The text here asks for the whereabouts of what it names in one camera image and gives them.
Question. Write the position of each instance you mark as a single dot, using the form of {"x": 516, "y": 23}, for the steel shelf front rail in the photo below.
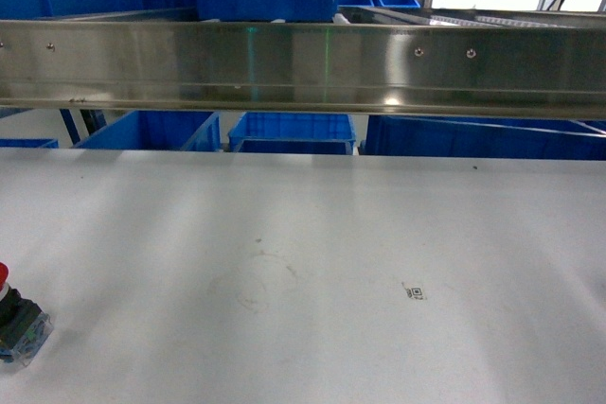
{"x": 552, "y": 73}

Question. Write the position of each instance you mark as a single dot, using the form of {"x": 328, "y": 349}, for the blue bin under shelf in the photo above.
{"x": 293, "y": 133}
{"x": 159, "y": 130}
{"x": 476, "y": 137}

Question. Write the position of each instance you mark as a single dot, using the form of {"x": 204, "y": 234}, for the blue bin under shelf middle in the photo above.
{"x": 293, "y": 133}

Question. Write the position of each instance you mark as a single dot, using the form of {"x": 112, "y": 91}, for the blue bin under shelf right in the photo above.
{"x": 476, "y": 137}

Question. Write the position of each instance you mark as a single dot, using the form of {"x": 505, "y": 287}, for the small QR code sticker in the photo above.
{"x": 414, "y": 291}

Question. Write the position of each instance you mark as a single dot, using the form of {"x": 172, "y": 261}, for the blue bin under shelf left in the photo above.
{"x": 159, "y": 130}

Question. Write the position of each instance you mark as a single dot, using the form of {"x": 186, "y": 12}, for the red emergency push button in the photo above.
{"x": 25, "y": 327}

